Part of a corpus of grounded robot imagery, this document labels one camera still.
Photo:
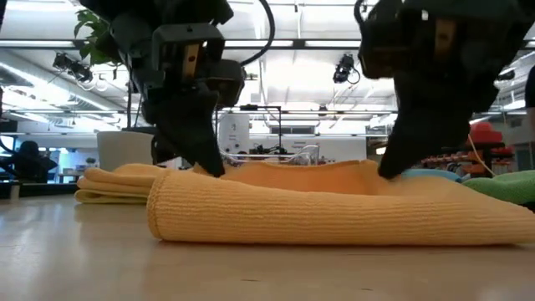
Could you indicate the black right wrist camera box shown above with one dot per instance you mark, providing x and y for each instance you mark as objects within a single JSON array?
[{"x": 376, "y": 42}]

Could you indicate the blue microfiber towel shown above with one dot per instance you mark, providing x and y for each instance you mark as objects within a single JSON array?
[{"x": 430, "y": 173}]

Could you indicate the black ceiling fixture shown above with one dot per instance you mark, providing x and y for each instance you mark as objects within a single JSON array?
[{"x": 506, "y": 75}]

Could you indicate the green potted plant white pot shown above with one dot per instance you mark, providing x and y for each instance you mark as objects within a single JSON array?
[{"x": 125, "y": 148}]

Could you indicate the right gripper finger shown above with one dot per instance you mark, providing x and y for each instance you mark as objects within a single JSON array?
[{"x": 426, "y": 129}]

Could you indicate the white machine in black frame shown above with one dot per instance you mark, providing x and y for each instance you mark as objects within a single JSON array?
[{"x": 234, "y": 131}]

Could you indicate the green microfiber towel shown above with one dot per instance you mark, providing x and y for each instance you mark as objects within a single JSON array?
[{"x": 505, "y": 186}]

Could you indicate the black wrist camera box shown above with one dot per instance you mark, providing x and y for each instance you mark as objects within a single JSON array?
[
  {"x": 376, "y": 42},
  {"x": 225, "y": 83}
]

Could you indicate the clear plastic bin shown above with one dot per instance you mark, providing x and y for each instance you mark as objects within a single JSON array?
[{"x": 292, "y": 156}]

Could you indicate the black ceiling track light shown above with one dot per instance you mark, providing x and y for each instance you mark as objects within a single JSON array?
[{"x": 73, "y": 67}]

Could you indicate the rack with red bins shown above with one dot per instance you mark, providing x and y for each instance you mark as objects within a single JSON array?
[{"x": 485, "y": 134}]

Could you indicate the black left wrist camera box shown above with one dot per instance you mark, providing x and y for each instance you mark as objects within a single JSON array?
[{"x": 225, "y": 83}]

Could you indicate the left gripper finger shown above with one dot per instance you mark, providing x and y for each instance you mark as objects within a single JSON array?
[
  {"x": 164, "y": 152},
  {"x": 188, "y": 129}
]

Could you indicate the black ceiling-mounted camera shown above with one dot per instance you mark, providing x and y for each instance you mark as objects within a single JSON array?
[{"x": 343, "y": 69}]

